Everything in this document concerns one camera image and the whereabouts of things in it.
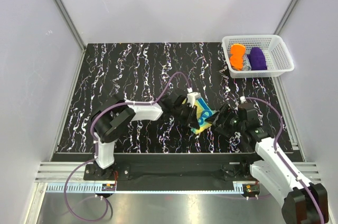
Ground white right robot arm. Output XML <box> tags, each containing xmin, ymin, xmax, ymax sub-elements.
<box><xmin>205</xmin><ymin>102</ymin><xmax>329</xmax><ymax>223</ymax></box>

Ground white plastic basket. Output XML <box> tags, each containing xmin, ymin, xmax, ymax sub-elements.
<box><xmin>222</xmin><ymin>35</ymin><xmax>294</xmax><ymax>78</ymax></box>

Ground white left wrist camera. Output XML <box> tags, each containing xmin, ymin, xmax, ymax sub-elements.
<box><xmin>187</xmin><ymin>92</ymin><xmax>201</xmax><ymax>107</ymax></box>

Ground purple rolled towel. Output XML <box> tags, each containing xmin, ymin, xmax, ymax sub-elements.
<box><xmin>248</xmin><ymin>47</ymin><xmax>267</xmax><ymax>70</ymax></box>

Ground orange and grey towel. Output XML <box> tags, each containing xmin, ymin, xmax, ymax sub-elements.
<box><xmin>230</xmin><ymin>43</ymin><xmax>246</xmax><ymax>71</ymax></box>

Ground teal and blue towel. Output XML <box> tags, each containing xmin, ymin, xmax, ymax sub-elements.
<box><xmin>183</xmin><ymin>97</ymin><xmax>215</xmax><ymax>135</ymax></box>

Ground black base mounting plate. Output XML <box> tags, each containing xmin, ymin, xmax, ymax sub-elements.
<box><xmin>83</xmin><ymin>153</ymin><xmax>262</xmax><ymax>181</ymax></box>

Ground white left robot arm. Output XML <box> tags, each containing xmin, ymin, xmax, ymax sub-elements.
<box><xmin>90</xmin><ymin>92</ymin><xmax>201</xmax><ymax>180</ymax></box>

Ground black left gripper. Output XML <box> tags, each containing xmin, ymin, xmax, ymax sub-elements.
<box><xmin>172</xmin><ymin>104</ymin><xmax>200</xmax><ymax>130</ymax></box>

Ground aluminium frame rail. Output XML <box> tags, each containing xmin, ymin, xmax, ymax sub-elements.
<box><xmin>34</xmin><ymin>162</ymin><xmax>90</xmax><ymax>182</ymax></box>

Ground white blue rolled towel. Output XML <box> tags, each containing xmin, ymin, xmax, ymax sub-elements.
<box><xmin>242</xmin><ymin>54</ymin><xmax>251</xmax><ymax>71</ymax></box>

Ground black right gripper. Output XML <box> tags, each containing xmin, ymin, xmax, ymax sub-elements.
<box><xmin>204</xmin><ymin>104</ymin><xmax>246</xmax><ymax>138</ymax></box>

